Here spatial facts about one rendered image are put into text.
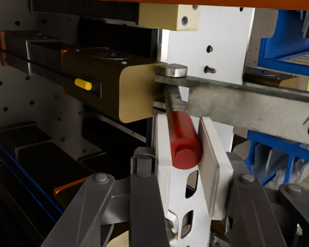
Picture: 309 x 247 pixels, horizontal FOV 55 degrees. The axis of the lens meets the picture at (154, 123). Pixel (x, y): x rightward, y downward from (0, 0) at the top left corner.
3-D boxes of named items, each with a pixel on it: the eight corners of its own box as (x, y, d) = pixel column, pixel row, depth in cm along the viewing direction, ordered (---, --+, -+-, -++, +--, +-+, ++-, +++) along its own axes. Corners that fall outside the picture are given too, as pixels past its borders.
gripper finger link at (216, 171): (218, 167, 14) (234, 168, 14) (199, 115, 20) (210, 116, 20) (209, 220, 15) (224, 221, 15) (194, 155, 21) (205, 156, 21)
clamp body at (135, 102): (39, 63, 58) (167, 115, 34) (-17, 68, 52) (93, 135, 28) (36, 28, 56) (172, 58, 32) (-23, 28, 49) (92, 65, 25)
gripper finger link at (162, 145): (167, 218, 15) (152, 217, 15) (163, 153, 21) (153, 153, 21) (172, 164, 14) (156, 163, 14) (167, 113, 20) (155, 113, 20)
